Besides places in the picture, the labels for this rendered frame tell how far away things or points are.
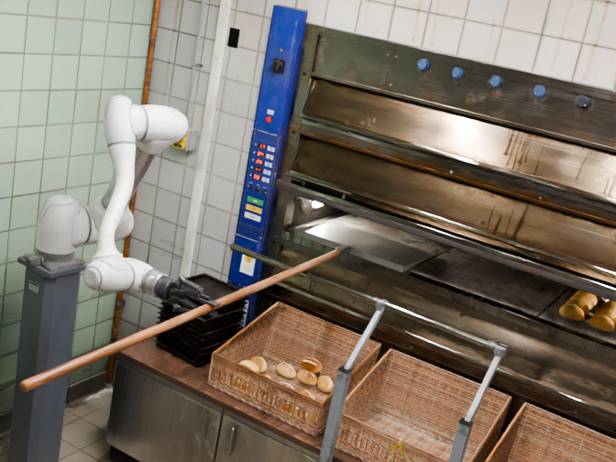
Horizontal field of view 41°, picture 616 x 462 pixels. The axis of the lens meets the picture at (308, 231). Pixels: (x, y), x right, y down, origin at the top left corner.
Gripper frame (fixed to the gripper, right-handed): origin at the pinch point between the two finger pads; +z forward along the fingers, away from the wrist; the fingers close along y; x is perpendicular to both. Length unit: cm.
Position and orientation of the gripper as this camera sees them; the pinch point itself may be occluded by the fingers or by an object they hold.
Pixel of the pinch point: (208, 306)
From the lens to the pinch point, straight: 284.7
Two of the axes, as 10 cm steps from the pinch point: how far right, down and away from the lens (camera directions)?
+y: -1.8, 9.4, 2.9
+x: -5.1, 1.6, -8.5
